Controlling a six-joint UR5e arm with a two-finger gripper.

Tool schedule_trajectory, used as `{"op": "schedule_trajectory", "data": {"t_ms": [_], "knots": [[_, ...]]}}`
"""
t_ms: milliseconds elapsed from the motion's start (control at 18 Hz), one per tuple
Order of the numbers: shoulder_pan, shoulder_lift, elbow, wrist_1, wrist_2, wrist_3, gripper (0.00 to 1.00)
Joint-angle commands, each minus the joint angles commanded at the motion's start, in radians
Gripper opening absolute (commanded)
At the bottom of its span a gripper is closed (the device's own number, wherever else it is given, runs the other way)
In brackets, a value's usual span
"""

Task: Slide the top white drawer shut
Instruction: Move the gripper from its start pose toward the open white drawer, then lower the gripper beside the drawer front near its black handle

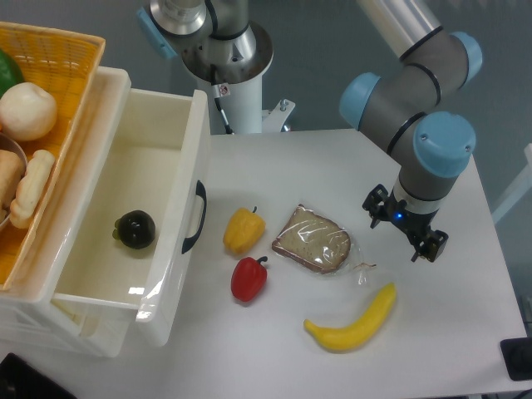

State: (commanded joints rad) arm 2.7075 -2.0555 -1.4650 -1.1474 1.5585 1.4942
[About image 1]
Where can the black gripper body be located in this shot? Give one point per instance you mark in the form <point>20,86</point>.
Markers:
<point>410,215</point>

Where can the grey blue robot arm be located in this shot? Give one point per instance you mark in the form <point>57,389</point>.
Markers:
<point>398,115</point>

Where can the white frame right edge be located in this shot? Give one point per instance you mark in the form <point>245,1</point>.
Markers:
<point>515,191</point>

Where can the white drawer cabinet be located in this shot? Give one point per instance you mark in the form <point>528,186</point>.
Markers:
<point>28,314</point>

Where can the black drawer handle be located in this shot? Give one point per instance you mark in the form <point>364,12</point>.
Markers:
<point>198,218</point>

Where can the orange wicker basket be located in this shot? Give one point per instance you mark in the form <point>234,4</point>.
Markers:
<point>64,64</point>

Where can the white top drawer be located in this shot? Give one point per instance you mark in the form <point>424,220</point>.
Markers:
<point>160,149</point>

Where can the beige bread roll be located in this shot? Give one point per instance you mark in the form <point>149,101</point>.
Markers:
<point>11,169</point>

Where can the black object bottom left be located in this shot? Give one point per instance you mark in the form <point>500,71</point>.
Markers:
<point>20,380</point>

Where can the red bell pepper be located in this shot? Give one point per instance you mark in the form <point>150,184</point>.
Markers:
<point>248,278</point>

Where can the black device bottom right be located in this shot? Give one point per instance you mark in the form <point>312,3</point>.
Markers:
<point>517,356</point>

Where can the green vegetable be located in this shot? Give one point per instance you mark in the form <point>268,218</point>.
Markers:
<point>10,73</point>

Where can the white round fruit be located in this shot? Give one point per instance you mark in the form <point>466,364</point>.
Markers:
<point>27,112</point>

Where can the yellow bell pepper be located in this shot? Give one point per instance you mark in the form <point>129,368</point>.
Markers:
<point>244,229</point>

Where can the dark round fruit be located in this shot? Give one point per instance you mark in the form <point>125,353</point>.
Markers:
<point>135,229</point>

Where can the metal bowl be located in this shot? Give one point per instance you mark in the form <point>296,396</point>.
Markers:
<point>9,144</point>

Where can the yellow banana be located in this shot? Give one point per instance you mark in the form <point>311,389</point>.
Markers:
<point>359,332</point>

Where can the robot base column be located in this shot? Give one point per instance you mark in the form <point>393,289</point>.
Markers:
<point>226,53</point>

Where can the beige bread stick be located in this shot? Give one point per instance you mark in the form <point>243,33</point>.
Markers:
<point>30,188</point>

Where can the bagged bread slice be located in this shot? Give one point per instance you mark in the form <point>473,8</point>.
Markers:
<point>321,246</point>

